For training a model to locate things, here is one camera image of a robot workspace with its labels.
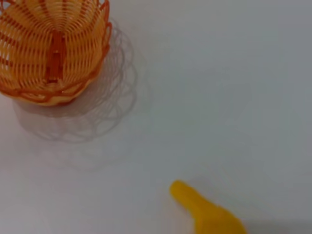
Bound orange plastic woven basket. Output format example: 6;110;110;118
0;0;113;107

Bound yellow banana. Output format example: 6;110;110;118
170;179;248;234

